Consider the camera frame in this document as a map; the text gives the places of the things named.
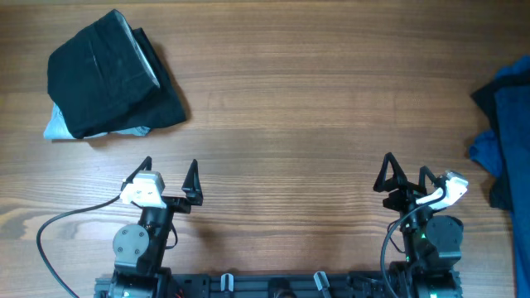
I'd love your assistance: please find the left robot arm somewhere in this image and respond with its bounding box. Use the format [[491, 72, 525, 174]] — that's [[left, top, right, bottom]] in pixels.
[[103, 156, 204, 298]]

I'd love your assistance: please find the black garment in pile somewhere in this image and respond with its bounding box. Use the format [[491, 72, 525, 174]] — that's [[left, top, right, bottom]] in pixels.
[[471, 75, 513, 211]]

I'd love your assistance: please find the white rail clip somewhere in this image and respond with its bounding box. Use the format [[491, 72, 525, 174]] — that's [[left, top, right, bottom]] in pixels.
[[220, 273, 234, 292], [313, 271, 330, 292]]

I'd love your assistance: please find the left white rail clip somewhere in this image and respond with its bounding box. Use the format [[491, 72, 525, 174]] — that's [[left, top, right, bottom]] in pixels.
[[220, 273, 234, 292]]

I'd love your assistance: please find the left black cable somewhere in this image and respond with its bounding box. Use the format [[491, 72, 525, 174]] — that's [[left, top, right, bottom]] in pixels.
[[36, 194, 122, 298]]

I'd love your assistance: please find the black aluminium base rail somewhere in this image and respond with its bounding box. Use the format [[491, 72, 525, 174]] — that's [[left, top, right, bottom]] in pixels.
[[94, 271, 463, 298]]

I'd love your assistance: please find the black cable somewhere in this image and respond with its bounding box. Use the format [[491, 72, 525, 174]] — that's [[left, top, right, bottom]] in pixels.
[[379, 185, 447, 298], [36, 194, 122, 298]]

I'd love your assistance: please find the blue garment pile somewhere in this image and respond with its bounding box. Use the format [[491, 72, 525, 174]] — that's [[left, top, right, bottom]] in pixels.
[[469, 55, 529, 298]]

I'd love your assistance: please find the right white rail clip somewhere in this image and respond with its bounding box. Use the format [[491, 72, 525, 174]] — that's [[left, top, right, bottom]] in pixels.
[[313, 271, 330, 292]]

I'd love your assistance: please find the folded light grey garment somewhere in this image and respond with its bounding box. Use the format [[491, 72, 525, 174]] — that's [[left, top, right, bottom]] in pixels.
[[43, 10, 161, 141]]

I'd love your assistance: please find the right black cable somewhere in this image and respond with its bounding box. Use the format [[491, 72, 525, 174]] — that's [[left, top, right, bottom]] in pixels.
[[379, 185, 447, 298]]

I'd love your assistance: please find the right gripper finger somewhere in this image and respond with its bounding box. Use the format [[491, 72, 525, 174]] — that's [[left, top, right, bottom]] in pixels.
[[418, 166, 439, 194], [373, 152, 408, 192]]

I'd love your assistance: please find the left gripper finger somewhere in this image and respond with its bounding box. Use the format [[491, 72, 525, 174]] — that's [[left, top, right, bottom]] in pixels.
[[123, 156, 152, 185], [181, 159, 202, 198]]

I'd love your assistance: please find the folded black garment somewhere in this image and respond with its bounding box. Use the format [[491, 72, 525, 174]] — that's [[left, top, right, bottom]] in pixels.
[[46, 8, 187, 140]]

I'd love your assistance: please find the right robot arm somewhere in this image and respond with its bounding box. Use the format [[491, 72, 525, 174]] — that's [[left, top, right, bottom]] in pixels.
[[373, 152, 469, 297]]

